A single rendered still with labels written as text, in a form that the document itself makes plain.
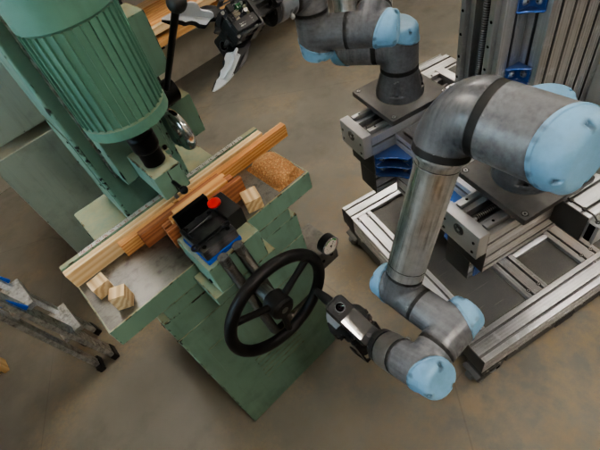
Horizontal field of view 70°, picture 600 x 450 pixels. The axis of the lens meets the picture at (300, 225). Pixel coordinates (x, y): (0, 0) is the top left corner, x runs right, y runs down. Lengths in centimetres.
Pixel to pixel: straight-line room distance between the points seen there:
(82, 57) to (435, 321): 76
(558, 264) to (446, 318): 102
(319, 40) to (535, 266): 118
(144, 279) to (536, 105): 84
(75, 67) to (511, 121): 67
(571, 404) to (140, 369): 165
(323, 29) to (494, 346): 113
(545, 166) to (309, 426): 135
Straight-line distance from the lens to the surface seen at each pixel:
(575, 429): 180
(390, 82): 141
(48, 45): 84
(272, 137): 121
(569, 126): 61
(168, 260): 107
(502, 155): 63
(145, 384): 203
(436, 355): 82
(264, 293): 101
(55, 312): 209
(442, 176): 72
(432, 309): 86
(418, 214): 76
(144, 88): 89
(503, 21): 117
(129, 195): 128
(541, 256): 183
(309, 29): 100
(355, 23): 98
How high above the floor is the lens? 166
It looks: 49 degrees down
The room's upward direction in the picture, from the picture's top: 17 degrees counter-clockwise
